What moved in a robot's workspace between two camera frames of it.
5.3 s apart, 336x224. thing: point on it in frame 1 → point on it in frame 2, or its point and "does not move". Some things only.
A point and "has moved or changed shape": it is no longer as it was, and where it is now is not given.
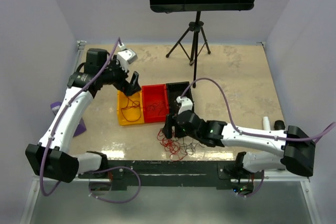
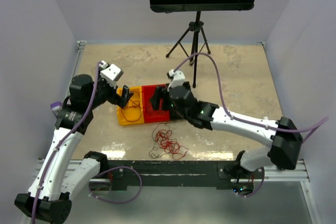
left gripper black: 128,88 → 116,98
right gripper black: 167,130 → 155,99
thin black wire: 154,104 has moved or changed shape
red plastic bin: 155,103 does not move
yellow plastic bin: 130,108 does not move
